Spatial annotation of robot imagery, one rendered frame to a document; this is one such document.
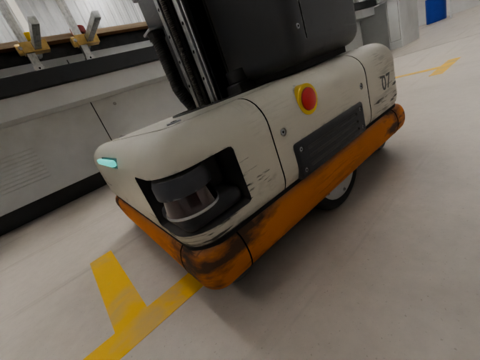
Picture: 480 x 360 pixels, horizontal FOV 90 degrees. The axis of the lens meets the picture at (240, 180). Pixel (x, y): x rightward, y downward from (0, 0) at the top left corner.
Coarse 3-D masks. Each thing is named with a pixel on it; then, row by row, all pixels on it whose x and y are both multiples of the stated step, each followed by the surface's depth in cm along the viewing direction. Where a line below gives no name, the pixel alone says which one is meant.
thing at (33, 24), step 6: (30, 18) 98; (30, 24) 100; (36, 24) 99; (30, 30) 106; (36, 30) 104; (30, 36) 113; (36, 36) 109; (36, 42) 114; (36, 48) 120; (36, 54) 127; (42, 54) 130
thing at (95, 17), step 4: (92, 12) 110; (96, 12) 111; (92, 16) 112; (96, 16) 112; (100, 16) 112; (92, 20) 114; (96, 20) 114; (88, 24) 121; (92, 24) 117; (96, 24) 118; (88, 28) 123; (92, 28) 120; (96, 28) 122; (88, 32) 126; (92, 32) 125; (88, 36) 129; (92, 36) 130; (88, 40) 133; (92, 40) 135
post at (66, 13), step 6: (60, 0) 126; (60, 6) 126; (66, 6) 128; (66, 12) 128; (66, 18) 128; (72, 18) 129; (72, 24) 130; (72, 30) 130; (78, 30) 131; (84, 48) 134; (84, 54) 135; (90, 54) 136
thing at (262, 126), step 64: (320, 64) 48; (384, 64) 55; (192, 128) 30; (256, 128) 34; (320, 128) 42; (384, 128) 56; (128, 192) 48; (192, 192) 29; (256, 192) 35; (320, 192) 43; (192, 256) 33; (256, 256) 36
